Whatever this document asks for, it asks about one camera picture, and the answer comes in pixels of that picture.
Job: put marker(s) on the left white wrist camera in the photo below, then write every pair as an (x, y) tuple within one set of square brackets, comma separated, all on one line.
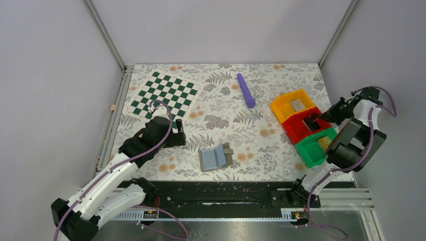
[(160, 112)]

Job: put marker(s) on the red bin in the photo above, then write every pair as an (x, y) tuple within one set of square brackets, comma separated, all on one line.
[(297, 130)]

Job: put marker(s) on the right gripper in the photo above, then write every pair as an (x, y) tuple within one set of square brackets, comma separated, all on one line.
[(328, 115)]

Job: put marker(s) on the silver item in yellow bin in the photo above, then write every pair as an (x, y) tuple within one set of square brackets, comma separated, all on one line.
[(297, 105)]

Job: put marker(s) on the floral table mat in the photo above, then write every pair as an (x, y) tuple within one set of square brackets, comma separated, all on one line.
[(262, 149)]

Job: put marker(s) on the black item in red bin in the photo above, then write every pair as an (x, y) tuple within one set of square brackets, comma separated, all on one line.
[(311, 126)]

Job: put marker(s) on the grey card holder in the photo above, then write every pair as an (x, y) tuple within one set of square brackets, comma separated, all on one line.
[(216, 158)]

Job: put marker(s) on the green white chessboard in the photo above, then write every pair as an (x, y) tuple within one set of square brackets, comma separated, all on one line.
[(178, 93)]

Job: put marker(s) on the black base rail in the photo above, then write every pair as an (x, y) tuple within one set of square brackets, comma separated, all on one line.
[(224, 200)]

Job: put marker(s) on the yellow bin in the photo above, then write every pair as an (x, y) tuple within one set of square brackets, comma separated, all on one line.
[(281, 105)]

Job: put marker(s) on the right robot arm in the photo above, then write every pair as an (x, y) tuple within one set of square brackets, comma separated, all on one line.
[(352, 147)]

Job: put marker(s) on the yellow item in green bin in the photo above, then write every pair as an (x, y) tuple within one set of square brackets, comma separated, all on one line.
[(324, 143)]

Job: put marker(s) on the green bin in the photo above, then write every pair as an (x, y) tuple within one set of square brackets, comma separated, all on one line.
[(309, 149)]

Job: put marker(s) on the purple cylinder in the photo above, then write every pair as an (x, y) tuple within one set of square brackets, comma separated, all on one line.
[(248, 98)]

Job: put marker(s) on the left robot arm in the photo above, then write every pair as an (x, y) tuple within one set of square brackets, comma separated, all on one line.
[(82, 215)]

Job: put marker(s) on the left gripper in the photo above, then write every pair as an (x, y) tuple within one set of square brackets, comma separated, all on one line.
[(177, 139)]

